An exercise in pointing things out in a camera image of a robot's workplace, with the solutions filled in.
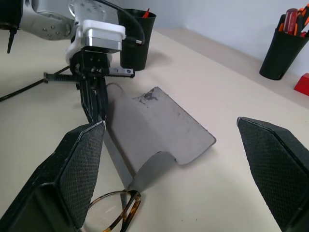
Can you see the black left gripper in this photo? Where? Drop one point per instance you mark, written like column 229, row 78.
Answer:
column 90, row 64

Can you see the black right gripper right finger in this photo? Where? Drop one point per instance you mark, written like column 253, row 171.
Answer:
column 272, row 164

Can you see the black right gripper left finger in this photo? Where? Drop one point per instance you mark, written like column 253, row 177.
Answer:
column 72, row 174

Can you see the tortoiseshell glasses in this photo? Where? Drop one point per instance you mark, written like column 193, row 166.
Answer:
column 131, row 204

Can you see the grey open glasses case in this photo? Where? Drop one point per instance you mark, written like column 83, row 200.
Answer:
column 157, row 125

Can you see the black cup with marker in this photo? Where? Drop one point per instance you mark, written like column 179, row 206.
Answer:
column 136, row 46

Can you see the black cup with tools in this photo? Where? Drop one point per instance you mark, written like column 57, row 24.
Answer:
column 280, row 55

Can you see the red box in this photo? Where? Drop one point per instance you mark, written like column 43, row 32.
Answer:
column 303, row 85

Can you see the red marker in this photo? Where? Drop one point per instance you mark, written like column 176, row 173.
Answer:
column 146, row 13

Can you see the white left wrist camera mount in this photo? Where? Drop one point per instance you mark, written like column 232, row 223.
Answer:
column 101, row 36

